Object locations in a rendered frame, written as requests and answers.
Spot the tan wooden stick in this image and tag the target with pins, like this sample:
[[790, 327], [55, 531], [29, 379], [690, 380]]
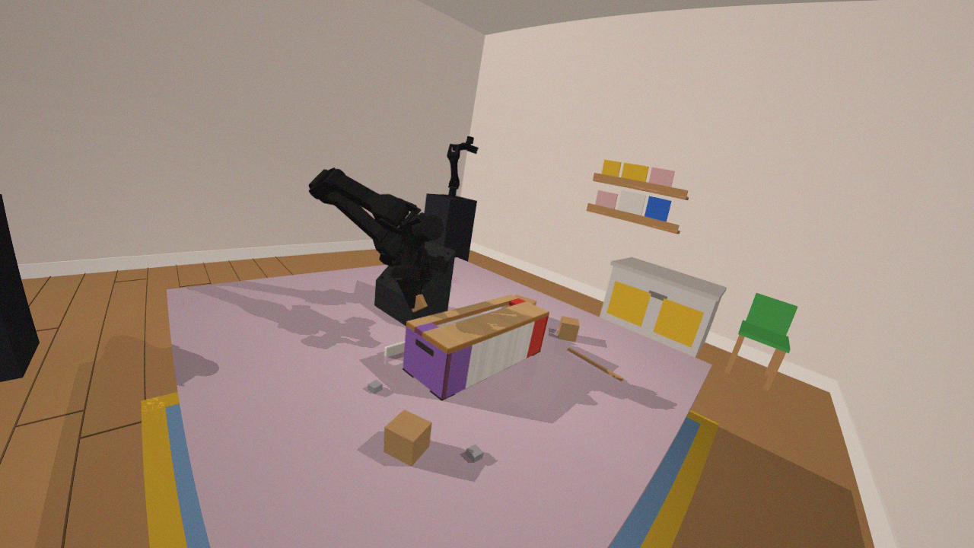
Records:
[[595, 364]]

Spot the brown cube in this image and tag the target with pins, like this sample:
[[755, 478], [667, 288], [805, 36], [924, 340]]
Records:
[[407, 437], [568, 329]]

